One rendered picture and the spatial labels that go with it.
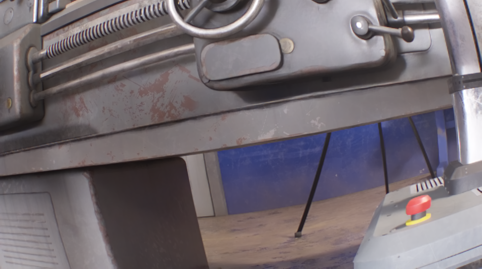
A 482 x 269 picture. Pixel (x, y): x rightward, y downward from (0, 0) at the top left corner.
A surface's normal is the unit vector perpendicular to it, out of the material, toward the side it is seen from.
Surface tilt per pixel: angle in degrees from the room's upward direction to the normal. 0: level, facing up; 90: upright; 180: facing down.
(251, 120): 90
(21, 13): 90
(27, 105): 90
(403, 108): 90
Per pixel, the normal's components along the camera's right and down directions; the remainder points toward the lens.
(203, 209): -0.35, 0.02
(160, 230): 0.92, -0.15
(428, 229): -0.26, -0.70
